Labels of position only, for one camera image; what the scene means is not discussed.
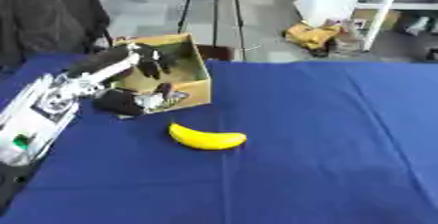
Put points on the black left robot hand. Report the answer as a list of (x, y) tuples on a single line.
[(117, 61)]

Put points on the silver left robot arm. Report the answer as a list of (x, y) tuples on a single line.
[(35, 113)]

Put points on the tan cardboard box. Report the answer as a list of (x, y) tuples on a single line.
[(188, 71)]

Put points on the person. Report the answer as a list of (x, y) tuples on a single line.
[(43, 12)]

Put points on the dark brown chair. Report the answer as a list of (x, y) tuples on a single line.
[(216, 53)]

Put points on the black tripod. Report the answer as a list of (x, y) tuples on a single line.
[(215, 6)]

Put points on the yellow toy banana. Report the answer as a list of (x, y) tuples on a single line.
[(206, 138)]

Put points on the yellow bag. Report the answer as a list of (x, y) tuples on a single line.
[(311, 36)]

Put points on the white shelf frame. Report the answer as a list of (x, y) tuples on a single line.
[(365, 3)]

